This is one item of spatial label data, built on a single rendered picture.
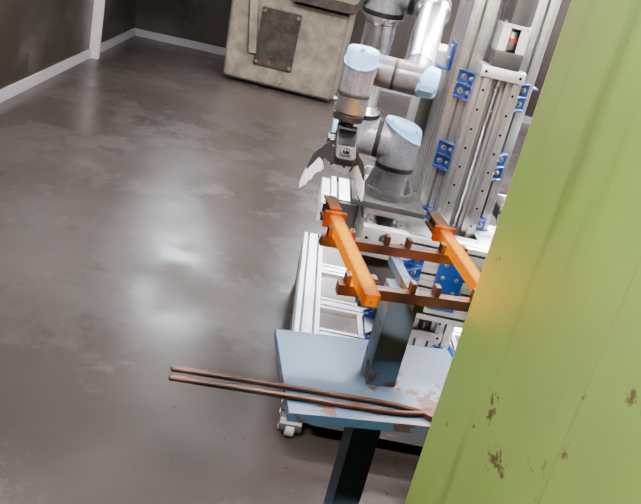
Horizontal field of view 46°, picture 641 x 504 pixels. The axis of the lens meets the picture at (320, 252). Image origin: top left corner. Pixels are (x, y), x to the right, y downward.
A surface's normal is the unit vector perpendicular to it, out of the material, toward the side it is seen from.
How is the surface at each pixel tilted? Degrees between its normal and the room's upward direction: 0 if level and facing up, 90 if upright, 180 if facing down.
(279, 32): 90
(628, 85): 90
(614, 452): 90
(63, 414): 0
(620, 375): 90
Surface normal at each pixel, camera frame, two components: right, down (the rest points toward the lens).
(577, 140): -0.97, -0.14
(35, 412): 0.22, -0.90
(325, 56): -0.14, 0.36
